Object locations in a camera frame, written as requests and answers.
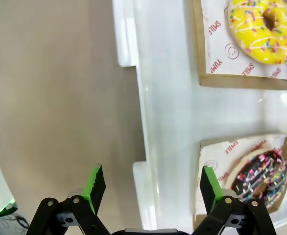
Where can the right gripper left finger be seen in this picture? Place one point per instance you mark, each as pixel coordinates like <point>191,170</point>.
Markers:
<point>82,215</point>

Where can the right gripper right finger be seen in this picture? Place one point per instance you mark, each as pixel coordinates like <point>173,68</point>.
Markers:
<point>236,218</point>

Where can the dark donut with colourful sprinkles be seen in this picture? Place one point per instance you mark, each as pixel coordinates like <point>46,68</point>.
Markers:
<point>268,176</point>

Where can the cardboard tray of dark sprinkled donut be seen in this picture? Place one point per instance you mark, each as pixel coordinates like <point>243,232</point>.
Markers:
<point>284,195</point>

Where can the paper liner under dark sprinkled donut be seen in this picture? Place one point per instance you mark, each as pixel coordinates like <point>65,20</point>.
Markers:
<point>222,154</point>

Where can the cardboard tray of yellow donut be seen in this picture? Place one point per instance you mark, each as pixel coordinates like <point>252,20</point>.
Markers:
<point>244,84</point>

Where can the paper liner under yellow donut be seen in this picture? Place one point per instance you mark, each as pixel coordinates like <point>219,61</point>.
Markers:
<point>217,49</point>

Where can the yellow sprinkled donut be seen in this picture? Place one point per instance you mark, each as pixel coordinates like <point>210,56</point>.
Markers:
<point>253,36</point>

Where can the white display tray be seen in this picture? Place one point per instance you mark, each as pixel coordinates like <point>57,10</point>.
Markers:
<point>173,110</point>

